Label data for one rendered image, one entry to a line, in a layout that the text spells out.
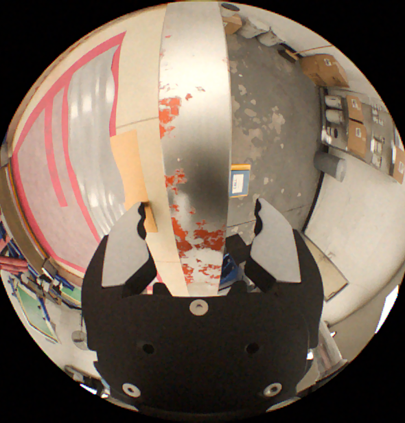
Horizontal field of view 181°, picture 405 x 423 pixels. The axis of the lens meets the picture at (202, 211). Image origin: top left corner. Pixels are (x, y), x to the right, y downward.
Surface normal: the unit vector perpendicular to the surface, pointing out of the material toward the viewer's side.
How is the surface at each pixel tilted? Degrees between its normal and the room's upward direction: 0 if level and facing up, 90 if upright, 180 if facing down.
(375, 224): 90
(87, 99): 13
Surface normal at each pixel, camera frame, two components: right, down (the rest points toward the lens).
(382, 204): -0.96, 0.18
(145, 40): 0.00, 0.54
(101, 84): 0.69, 0.36
